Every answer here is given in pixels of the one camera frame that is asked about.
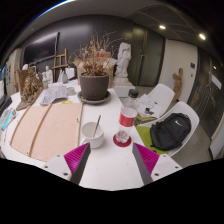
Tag white plaster bust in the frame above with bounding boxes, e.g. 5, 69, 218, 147
44, 65, 54, 84

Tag metal spoon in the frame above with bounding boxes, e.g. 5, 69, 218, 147
92, 114, 102, 138

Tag black wall screen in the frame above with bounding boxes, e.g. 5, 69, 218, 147
22, 31, 59, 66

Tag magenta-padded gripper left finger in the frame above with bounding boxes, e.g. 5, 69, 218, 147
43, 142, 92, 185

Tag clear red-labelled plastic bottle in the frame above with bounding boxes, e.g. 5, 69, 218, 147
114, 88, 139, 144

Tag dark round pot saucer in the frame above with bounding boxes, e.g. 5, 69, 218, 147
77, 90, 112, 106

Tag carved wooden figure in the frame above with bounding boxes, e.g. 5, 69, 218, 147
172, 67, 184, 103

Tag green seat cushion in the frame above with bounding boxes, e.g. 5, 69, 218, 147
134, 124, 169, 156

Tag beige wooden drawing board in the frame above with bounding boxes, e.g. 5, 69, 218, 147
9, 102, 84, 163

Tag small grey cup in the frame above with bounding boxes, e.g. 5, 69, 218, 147
65, 86, 77, 97

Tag black backpack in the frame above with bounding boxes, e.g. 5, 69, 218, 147
149, 112, 192, 151

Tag stack of papers and books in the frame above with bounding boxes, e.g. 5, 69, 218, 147
135, 93, 163, 123

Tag dried plant in dark pot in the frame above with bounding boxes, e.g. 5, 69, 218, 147
71, 31, 116, 102

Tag wooden easel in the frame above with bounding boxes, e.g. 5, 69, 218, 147
52, 48, 69, 83

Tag flat round red coaster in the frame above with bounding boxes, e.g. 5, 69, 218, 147
112, 133, 133, 148

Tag white ceramic mug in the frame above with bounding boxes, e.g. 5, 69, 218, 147
80, 121, 105, 149

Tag colourful painted sheet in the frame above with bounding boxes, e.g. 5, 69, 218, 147
0, 107, 18, 131

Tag printed paper sheets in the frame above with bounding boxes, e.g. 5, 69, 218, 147
39, 84, 69, 106

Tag dried branch wooden sculpture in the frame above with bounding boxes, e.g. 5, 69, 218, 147
15, 66, 44, 111

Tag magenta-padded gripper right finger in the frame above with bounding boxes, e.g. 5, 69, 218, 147
131, 142, 184, 186

